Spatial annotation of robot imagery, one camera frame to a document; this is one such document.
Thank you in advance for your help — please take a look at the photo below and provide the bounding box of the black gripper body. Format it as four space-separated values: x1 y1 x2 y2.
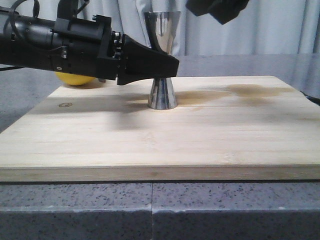
51 14 121 80

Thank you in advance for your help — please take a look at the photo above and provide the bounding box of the steel double jigger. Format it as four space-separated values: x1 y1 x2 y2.
144 11 181 110

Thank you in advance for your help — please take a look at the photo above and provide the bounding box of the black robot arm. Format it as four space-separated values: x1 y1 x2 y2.
0 0 179 86

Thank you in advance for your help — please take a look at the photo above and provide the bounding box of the yellow lemon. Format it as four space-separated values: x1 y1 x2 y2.
55 72 95 86

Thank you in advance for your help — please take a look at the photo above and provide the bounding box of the grey curtain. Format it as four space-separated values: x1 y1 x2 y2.
0 0 320 57

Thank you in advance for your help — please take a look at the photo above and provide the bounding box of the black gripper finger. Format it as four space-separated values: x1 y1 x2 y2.
117 34 179 86
185 0 249 25

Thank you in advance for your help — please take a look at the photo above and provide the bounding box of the black cable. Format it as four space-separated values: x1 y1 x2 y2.
3 0 41 41

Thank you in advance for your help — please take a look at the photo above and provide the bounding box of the wooden cutting board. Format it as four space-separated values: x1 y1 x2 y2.
0 76 320 182

